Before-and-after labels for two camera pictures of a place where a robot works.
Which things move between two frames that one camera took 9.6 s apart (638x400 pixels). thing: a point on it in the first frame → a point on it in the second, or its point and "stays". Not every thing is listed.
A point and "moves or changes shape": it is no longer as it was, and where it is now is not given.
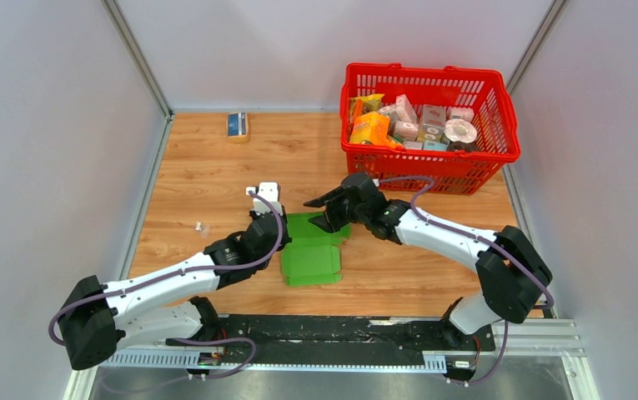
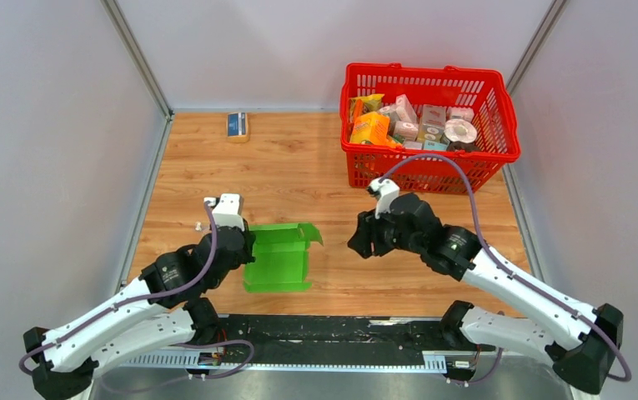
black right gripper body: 339,210 → 384,235
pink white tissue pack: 404,109 stays
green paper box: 313,256 moves or changes shape
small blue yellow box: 237,127 stays
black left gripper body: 286,238 → 245,257
